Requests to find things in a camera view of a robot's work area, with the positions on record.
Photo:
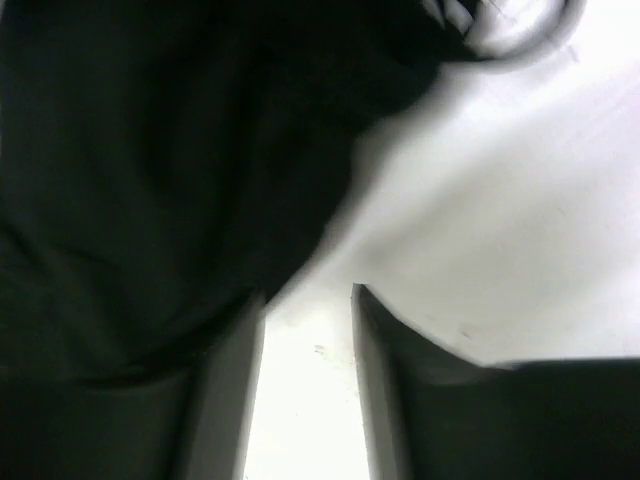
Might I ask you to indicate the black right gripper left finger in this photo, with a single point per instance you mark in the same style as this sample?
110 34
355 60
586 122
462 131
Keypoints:
180 413

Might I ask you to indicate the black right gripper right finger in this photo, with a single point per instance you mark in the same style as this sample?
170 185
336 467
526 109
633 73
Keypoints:
430 414

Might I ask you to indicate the black trousers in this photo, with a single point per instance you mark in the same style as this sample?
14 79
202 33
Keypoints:
161 158

